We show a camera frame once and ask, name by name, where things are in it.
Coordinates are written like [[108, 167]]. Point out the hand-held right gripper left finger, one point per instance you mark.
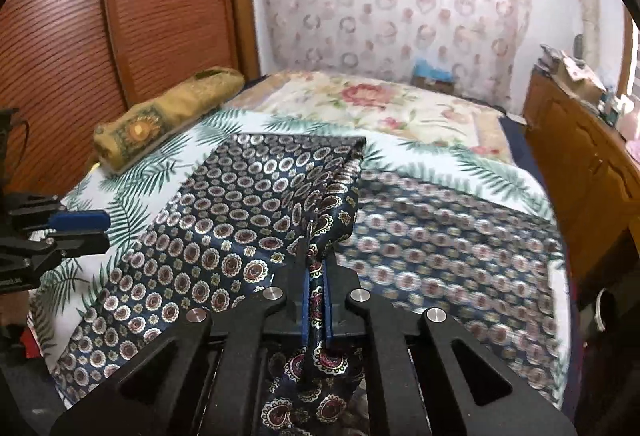
[[302, 316]]

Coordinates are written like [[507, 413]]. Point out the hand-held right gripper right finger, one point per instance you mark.
[[327, 301]]

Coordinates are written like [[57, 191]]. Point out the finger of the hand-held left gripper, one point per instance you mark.
[[80, 243], [82, 219]]

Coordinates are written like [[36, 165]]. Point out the blue patterned satin robe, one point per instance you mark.
[[240, 216]]

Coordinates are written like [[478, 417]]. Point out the palm leaf print bed sheet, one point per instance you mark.
[[145, 176]]

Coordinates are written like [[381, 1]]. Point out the gold embroidered bolster pillow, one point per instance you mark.
[[160, 121]]

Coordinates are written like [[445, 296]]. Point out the navy bed sheet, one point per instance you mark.
[[515, 136]]

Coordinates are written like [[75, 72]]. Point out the wooden cabinet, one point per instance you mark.
[[585, 166]]

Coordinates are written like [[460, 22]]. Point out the clutter on cabinet top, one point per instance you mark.
[[585, 81]]

